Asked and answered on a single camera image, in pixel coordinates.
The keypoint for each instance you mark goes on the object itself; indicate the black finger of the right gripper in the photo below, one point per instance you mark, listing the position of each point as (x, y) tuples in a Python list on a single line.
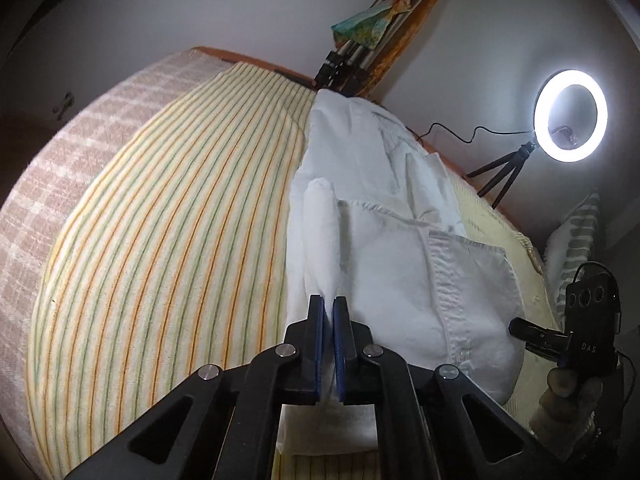
[(548, 344)]

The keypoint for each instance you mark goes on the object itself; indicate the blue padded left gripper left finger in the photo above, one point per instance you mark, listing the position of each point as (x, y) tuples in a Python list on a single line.
[(302, 376)]

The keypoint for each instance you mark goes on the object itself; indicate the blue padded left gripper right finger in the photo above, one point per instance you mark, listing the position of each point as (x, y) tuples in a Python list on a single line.
[(349, 340)]

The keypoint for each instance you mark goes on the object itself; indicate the white garment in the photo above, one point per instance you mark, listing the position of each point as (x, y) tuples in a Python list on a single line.
[(374, 218)]

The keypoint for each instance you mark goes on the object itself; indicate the gloved right hand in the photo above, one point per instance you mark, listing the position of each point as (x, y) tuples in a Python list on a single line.
[(564, 410)]

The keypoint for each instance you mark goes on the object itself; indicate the green white wavy pillow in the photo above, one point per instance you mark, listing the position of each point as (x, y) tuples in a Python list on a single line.
[(578, 239)]

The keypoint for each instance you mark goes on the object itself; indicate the small black tripod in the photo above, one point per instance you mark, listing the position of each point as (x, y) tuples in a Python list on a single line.
[(507, 168)]

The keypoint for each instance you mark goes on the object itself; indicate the folded silver tripod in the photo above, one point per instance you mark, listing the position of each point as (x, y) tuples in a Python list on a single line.
[(355, 70)]

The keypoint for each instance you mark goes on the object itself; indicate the pink checked blanket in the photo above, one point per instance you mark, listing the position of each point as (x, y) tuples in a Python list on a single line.
[(39, 203)]

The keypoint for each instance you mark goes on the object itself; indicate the colourful hanging cloth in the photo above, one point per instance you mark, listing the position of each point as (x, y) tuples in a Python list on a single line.
[(368, 26)]

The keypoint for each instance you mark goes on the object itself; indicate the white ring light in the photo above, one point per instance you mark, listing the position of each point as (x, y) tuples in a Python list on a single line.
[(570, 116)]

